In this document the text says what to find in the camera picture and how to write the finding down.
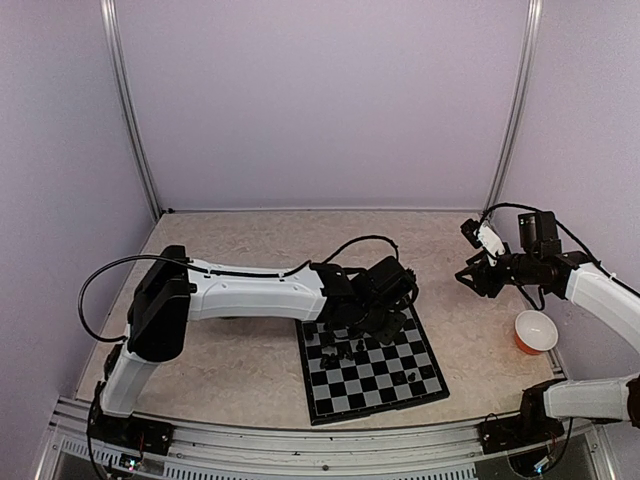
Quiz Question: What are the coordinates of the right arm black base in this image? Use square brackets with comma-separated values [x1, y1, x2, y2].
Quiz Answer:
[477, 380, 565, 454]

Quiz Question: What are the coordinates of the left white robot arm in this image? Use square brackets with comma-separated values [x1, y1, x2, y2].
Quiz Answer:
[98, 245, 419, 445]

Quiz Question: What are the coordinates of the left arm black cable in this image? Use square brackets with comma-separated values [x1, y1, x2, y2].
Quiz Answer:
[77, 234, 401, 344]

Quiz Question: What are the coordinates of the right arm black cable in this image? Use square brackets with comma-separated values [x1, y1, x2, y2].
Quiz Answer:
[479, 201, 609, 311]

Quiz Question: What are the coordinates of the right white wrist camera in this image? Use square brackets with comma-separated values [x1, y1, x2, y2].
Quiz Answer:
[460, 219, 506, 265]

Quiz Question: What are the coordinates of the aluminium frame post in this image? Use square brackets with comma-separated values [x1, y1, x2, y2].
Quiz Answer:
[484, 0, 543, 209]
[100, 0, 163, 222]

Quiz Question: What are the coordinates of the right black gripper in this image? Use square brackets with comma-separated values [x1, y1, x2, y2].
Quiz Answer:
[457, 249, 541, 298]

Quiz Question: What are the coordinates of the right aluminium frame post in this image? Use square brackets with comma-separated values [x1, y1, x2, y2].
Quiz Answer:
[484, 0, 543, 209]

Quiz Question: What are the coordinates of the left aluminium frame post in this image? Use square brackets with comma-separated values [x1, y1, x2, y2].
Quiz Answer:
[100, 0, 163, 222]

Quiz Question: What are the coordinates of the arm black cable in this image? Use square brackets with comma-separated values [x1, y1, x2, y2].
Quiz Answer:
[479, 201, 609, 311]
[77, 234, 401, 344]

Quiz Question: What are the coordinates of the black grey chess board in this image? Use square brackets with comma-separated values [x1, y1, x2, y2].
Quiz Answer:
[296, 307, 450, 426]

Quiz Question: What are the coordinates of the orange white bowl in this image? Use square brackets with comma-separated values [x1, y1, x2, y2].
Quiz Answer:
[514, 310, 559, 355]

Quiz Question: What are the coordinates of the front aluminium rail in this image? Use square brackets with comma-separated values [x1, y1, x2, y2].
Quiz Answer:
[34, 397, 616, 480]

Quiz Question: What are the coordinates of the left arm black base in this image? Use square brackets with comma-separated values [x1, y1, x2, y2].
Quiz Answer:
[87, 343, 174, 456]

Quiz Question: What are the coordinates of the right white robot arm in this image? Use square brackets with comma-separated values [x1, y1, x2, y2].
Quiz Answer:
[455, 204, 639, 444]

